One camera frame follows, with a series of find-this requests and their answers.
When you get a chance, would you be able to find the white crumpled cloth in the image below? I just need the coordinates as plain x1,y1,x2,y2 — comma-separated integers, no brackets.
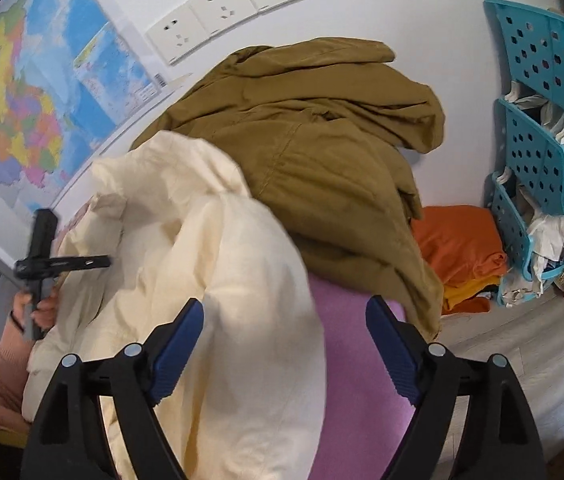
502,195,564,307

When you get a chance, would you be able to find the orange folded cloth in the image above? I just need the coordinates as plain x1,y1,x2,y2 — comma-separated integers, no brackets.
410,205,508,316

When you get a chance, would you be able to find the person's left hand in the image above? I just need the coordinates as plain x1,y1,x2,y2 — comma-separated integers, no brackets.
11,290,61,335

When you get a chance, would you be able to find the pink blanket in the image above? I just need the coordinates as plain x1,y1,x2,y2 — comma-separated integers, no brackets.
307,270,419,480

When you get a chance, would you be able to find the yellow folded cloth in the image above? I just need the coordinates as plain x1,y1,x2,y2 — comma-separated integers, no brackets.
442,274,502,311

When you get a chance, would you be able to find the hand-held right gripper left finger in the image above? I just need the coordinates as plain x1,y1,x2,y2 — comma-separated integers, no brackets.
21,297,205,480

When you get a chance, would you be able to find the olive brown garment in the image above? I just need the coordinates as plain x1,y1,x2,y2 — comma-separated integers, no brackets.
129,37,446,343

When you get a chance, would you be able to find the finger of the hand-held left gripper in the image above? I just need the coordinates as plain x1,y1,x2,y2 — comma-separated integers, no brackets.
53,255,112,271

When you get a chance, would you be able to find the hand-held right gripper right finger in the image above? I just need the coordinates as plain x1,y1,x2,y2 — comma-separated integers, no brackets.
365,295,547,480

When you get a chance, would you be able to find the cream garment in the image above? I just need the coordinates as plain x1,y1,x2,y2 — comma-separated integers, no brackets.
22,130,327,480

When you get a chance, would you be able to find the teal plastic basket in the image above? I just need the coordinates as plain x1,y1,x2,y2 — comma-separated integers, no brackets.
483,0,564,128
496,97,564,222
489,172,564,308

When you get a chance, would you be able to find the colourful wall map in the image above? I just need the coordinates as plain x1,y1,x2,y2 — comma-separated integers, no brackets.
0,0,169,211

